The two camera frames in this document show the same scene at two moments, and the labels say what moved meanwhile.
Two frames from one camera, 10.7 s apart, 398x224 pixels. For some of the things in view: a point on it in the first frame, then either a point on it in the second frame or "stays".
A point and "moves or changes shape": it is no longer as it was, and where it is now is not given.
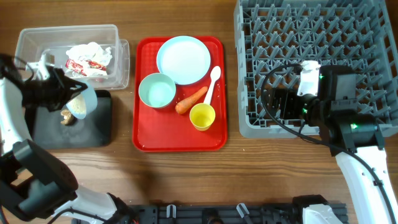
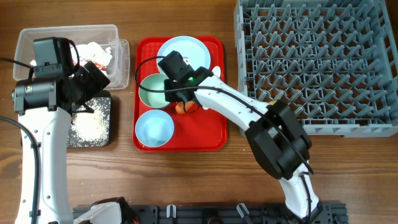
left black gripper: [61, 90] → [94, 81]
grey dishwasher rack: [361, 33] stays
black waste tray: [94, 130] stays
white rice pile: [78, 104] moves or changes shape
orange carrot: [181, 107] stays
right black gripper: [288, 104] → [171, 94]
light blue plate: [184, 58] stays
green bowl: [157, 90] stays
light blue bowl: [84, 106] moves or changes shape
